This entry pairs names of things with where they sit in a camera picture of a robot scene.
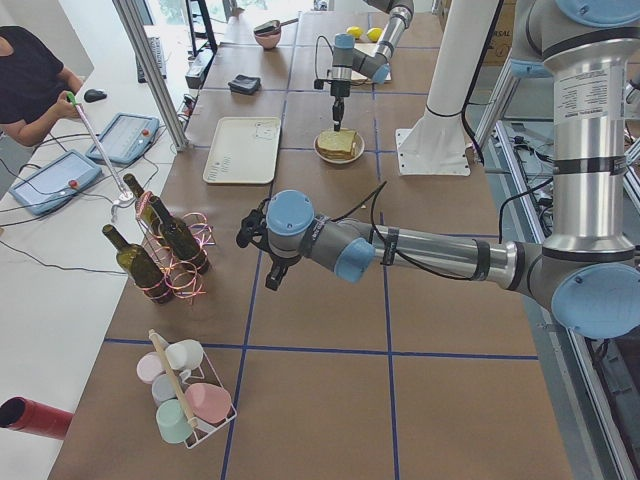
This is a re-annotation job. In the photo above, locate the red cylinder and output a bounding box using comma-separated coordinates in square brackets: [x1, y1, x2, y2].
[1, 397, 74, 440]

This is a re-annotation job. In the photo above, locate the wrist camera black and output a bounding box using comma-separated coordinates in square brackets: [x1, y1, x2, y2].
[236, 198, 270, 251]
[313, 78, 332, 90]

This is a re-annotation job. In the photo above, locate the copper wire bottle rack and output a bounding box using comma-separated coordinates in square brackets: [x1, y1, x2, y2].
[135, 191, 216, 303]

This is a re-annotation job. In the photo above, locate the bread slice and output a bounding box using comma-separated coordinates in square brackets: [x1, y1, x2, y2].
[318, 144, 364, 164]
[315, 129, 357, 151]

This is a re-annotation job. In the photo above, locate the near teach pendant tablet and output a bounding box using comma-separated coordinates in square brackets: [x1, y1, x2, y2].
[9, 150, 102, 216]

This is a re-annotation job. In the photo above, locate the cream bear tray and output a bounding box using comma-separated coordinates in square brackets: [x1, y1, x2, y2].
[202, 117, 281, 185]

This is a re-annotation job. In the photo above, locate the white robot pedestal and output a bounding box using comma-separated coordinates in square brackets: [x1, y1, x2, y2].
[396, 0, 502, 176]

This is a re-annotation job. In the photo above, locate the middle dark wine bottle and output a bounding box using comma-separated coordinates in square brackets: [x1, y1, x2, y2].
[149, 195, 210, 274]

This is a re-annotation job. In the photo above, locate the grey folded cloth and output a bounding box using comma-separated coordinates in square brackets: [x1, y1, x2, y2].
[228, 74, 261, 95]

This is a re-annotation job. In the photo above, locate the far teach pendant tablet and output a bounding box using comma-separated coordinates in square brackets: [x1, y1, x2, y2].
[98, 113, 160, 166]

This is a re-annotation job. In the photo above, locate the teach pendant tablet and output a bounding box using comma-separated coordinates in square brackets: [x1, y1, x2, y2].
[9, 150, 102, 216]
[98, 113, 160, 166]

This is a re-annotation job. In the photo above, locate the grey cup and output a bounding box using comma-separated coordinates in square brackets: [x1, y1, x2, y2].
[151, 373, 176, 407]

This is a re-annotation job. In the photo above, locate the rear green wine bottle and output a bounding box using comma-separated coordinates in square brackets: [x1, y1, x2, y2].
[123, 173, 161, 238]

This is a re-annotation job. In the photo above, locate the lilac pink cup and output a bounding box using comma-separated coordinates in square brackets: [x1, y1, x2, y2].
[136, 352, 165, 385]

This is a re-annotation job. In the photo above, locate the white round plate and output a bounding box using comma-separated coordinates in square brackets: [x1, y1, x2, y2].
[314, 129, 364, 164]

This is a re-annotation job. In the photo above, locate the left yellow lemon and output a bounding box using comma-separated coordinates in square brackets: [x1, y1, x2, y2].
[346, 26, 363, 41]

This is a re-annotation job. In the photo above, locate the silver grabber stick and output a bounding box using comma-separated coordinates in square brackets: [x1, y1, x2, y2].
[65, 91, 136, 224]

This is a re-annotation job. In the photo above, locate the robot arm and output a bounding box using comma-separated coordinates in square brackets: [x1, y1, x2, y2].
[329, 0, 414, 132]
[237, 1, 639, 339]

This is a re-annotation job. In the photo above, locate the aluminium frame post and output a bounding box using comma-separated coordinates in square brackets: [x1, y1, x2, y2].
[112, 0, 189, 152]

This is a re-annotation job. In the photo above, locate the mint green cup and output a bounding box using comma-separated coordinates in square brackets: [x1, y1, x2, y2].
[156, 399, 193, 444]

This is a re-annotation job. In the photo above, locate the pink bowl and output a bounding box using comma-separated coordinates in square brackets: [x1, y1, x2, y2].
[253, 20, 281, 50]

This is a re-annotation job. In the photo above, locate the front green wine bottle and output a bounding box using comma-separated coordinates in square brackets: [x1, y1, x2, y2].
[102, 224, 173, 304]

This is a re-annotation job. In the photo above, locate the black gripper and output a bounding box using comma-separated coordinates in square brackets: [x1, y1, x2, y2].
[331, 79, 350, 132]
[258, 220, 300, 291]

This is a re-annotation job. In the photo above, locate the salmon pink cup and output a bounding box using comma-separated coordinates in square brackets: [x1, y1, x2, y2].
[185, 383, 232, 424]

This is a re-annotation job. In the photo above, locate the yellow lemon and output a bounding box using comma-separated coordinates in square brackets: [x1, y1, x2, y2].
[366, 27, 384, 43]
[346, 26, 363, 41]

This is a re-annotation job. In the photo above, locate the cardboard box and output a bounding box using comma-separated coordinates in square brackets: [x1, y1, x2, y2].
[483, 0, 516, 66]

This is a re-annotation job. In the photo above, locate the black keyboard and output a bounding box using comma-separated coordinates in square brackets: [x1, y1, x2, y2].
[136, 36, 168, 84]

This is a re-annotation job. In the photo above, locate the right yellow lemon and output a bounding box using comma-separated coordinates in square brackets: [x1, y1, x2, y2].
[366, 27, 384, 43]

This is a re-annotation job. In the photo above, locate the black computer mouse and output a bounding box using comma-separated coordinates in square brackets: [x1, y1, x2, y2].
[83, 88, 108, 103]

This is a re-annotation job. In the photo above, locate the person in black shirt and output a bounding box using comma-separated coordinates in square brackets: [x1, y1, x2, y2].
[1, 26, 83, 147]

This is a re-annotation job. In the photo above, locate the green wine bottle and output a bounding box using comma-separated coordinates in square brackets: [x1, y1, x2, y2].
[123, 173, 161, 238]
[102, 224, 173, 304]

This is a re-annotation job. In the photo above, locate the white cup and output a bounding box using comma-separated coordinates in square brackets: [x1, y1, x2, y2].
[165, 339, 204, 370]

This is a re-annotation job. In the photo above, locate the white wire cup rack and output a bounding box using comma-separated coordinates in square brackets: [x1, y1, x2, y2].
[136, 330, 237, 449]

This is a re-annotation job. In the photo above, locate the wooden cutting board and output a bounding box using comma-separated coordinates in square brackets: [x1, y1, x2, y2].
[352, 41, 395, 84]

